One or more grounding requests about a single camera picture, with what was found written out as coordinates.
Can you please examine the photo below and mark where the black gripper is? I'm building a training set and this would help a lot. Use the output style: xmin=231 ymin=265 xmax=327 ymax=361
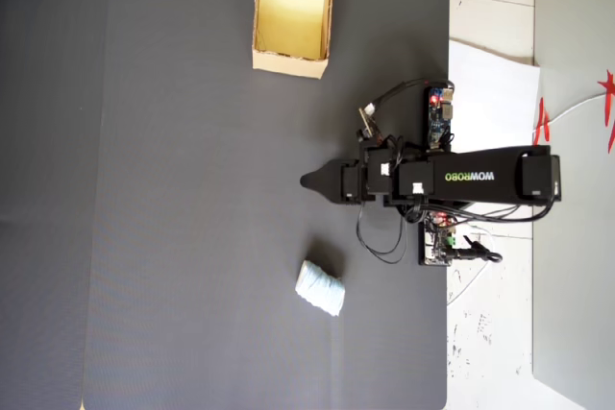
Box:
xmin=300 ymin=143 xmax=397 ymax=208

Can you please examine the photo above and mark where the blue yarn block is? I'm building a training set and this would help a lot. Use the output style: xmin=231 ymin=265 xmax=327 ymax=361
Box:
xmin=294 ymin=259 xmax=346 ymax=319

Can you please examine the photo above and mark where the open cardboard box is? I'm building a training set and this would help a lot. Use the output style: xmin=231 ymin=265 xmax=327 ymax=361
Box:
xmin=251 ymin=0 xmax=336 ymax=80

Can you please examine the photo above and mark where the dark grey foam mat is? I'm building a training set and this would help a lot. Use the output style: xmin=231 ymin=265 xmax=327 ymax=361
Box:
xmin=81 ymin=0 xmax=452 ymax=410

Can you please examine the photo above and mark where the black motor driver board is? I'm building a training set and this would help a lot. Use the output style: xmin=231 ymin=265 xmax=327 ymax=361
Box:
xmin=416 ymin=214 xmax=458 ymax=268

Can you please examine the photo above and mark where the blue controller circuit board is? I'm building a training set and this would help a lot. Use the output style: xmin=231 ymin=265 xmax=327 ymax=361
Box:
xmin=422 ymin=84 xmax=456 ymax=152

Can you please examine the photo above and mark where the black power plug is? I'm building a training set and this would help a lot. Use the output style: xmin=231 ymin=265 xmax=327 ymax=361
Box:
xmin=449 ymin=235 xmax=504 ymax=265

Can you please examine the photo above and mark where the white paper sheet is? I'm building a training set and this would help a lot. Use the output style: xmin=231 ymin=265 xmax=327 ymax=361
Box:
xmin=448 ymin=38 xmax=543 ymax=241

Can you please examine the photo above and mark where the red paper strip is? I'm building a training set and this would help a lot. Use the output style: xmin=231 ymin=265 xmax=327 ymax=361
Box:
xmin=532 ymin=96 xmax=552 ymax=146
xmin=597 ymin=70 xmax=615 ymax=155

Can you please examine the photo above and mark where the grey board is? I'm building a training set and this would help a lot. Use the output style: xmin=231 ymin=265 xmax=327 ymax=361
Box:
xmin=530 ymin=0 xmax=615 ymax=410

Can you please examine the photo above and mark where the black looped servo cable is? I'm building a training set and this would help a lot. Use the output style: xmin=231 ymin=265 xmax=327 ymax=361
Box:
xmin=356 ymin=202 xmax=409 ymax=266

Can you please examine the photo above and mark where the small wrist camera board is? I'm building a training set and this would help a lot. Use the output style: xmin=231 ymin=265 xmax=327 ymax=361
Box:
xmin=357 ymin=106 xmax=381 ymax=143

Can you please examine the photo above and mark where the black camera cable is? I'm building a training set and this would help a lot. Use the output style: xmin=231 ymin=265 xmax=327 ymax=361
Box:
xmin=370 ymin=77 xmax=455 ymax=113

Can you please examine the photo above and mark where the long black arm cable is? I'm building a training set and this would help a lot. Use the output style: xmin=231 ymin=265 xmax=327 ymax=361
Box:
xmin=407 ymin=196 xmax=561 ymax=227

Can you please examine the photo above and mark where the white cable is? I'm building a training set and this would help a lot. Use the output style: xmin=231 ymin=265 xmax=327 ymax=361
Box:
xmin=531 ymin=91 xmax=615 ymax=136

